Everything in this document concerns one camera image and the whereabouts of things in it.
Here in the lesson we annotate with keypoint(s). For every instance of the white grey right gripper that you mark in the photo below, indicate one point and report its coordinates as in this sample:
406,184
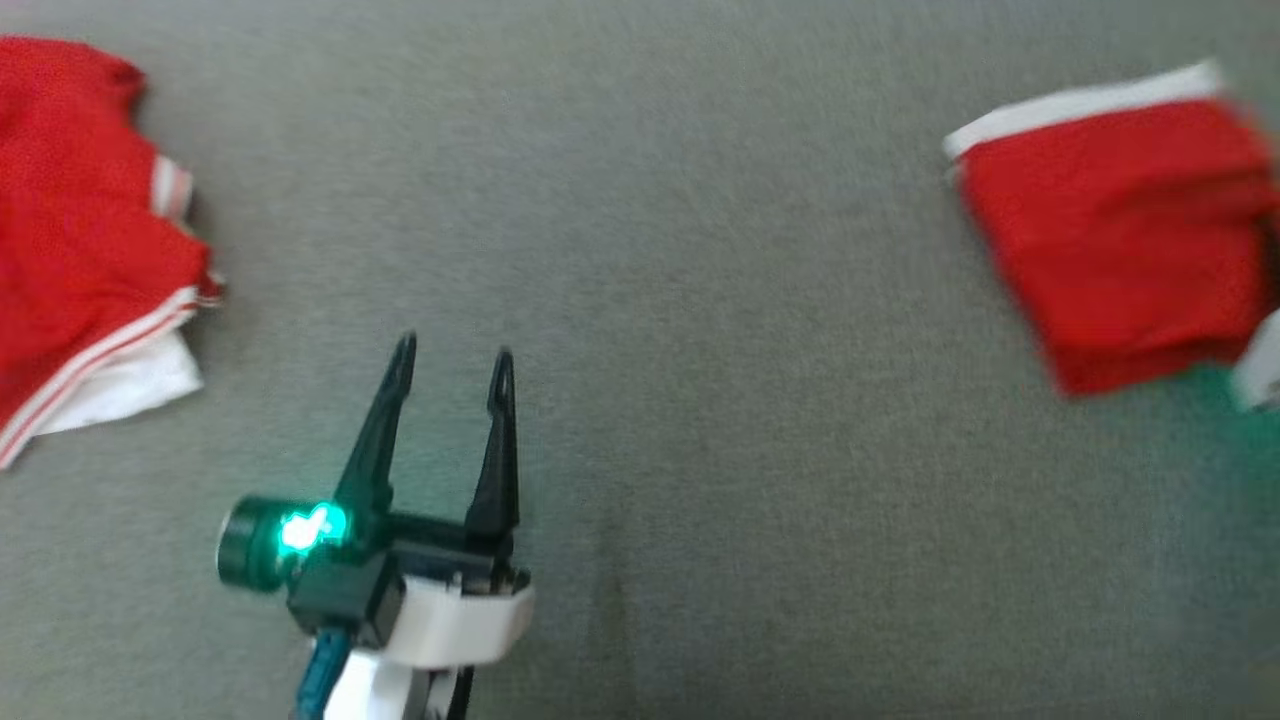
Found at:
1262,365

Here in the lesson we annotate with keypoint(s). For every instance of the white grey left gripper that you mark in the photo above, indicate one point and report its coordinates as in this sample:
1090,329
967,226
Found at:
450,620

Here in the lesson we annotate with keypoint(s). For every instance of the red garment white band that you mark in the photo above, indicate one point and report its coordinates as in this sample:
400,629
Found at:
1120,240

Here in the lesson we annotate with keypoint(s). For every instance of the red white sports garment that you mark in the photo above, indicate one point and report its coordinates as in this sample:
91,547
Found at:
70,220

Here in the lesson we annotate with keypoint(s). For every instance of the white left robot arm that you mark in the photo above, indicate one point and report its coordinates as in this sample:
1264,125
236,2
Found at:
370,695

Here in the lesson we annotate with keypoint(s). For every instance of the grey fabric sofa seat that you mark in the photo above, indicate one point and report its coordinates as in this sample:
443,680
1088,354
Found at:
700,300

